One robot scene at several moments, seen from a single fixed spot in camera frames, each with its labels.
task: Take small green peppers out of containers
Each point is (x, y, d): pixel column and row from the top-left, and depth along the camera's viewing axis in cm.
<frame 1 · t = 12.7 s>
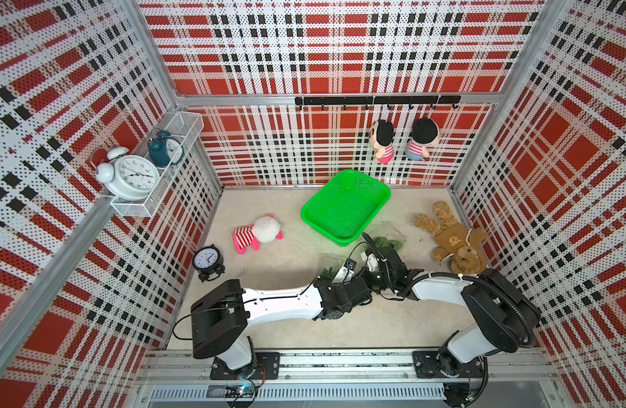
left hand: (338, 286, 83), fingers open
right hand: (351, 282, 86), fingers closed
green plastic basket: (344, 207, 116), on the table
pink striped white plush: (264, 229, 100), point 6 cm above the table
brown teddy bear plush: (463, 246, 91), point 10 cm above the table
small black alarm clock: (208, 263, 95), point 3 cm above the table
hanging doll pink striped: (381, 138, 96), point 32 cm above the table
hanging doll blue pants: (424, 133, 95), point 34 cm above the table

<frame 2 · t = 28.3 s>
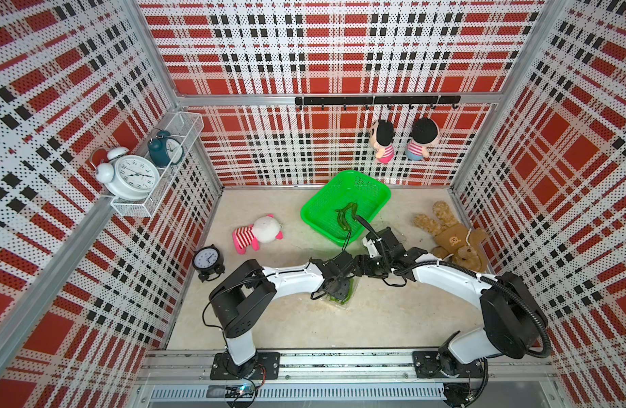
left hand: (340, 286, 90), fingers open
right hand: (359, 269, 86), fingers open
small green pepper: (341, 217, 110), point 2 cm above the table
small green pepper 2: (354, 206, 113), point 2 cm above the table
the other named things where they were.

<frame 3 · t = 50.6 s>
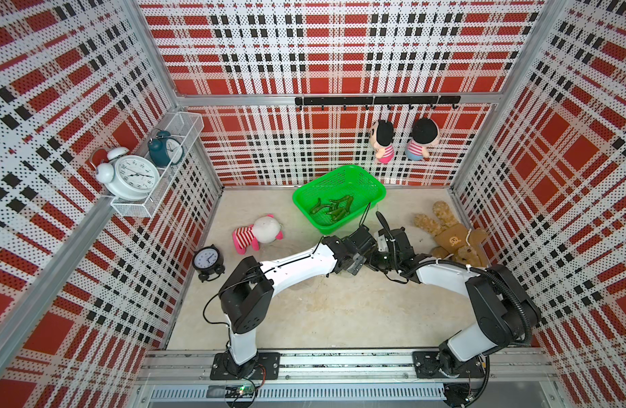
left hand: (345, 251, 87), fingers open
right hand: (361, 258, 90), fingers closed
small green pepper: (339, 207, 113), point 2 cm above the table
small green pepper 2: (318, 206, 113), point 2 cm above the table
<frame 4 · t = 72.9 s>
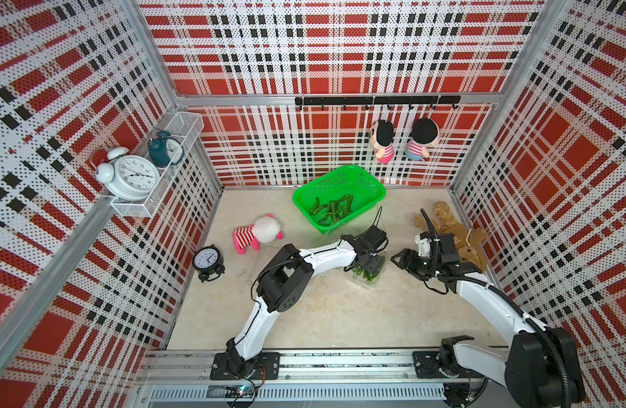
left hand: (372, 259, 94), fingers open
right hand: (400, 261, 85), fingers open
